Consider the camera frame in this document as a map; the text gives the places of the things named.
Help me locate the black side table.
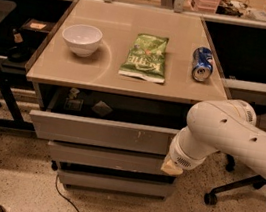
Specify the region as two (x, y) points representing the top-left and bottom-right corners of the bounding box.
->
(0, 0), (61, 151)

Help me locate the white ceramic bowl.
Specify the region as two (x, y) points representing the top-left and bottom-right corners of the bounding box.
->
(62, 24), (103, 57)

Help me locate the white square label card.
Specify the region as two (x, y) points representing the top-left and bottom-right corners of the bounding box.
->
(64, 98), (83, 111)

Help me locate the white folded paper packet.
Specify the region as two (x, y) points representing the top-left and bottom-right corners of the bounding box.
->
(91, 101), (113, 117)

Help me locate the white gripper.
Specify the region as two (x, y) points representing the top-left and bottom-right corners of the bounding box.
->
(161, 132), (205, 176)

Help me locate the black office chair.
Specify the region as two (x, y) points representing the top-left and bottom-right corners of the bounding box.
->
(201, 121), (266, 212)

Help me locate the grey drawer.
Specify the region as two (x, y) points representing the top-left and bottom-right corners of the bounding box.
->
(48, 141), (164, 175)
(30, 87), (188, 155)
(58, 170), (173, 198)

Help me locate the grey bottom drawer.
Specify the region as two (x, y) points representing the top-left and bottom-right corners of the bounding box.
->
(58, 170), (173, 198)

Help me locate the black floor cable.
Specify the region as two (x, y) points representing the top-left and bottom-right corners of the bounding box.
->
(49, 174), (97, 212)

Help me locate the grey middle drawer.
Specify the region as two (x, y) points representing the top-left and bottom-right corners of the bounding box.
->
(48, 141), (164, 175)

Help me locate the green chip bag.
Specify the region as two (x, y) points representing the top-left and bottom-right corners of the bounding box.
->
(118, 33), (168, 84)

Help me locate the blue soda can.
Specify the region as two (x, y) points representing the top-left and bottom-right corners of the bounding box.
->
(191, 47), (213, 82)

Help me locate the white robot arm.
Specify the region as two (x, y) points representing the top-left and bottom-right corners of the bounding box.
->
(161, 99), (266, 179)

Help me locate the small crumpled white wrapper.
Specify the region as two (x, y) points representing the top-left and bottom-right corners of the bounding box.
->
(68, 88), (80, 99)

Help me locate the grey drawer cabinet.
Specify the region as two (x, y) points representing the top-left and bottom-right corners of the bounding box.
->
(27, 0), (227, 199)

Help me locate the grey top drawer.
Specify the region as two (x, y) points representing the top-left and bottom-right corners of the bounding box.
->
(30, 87), (188, 155)

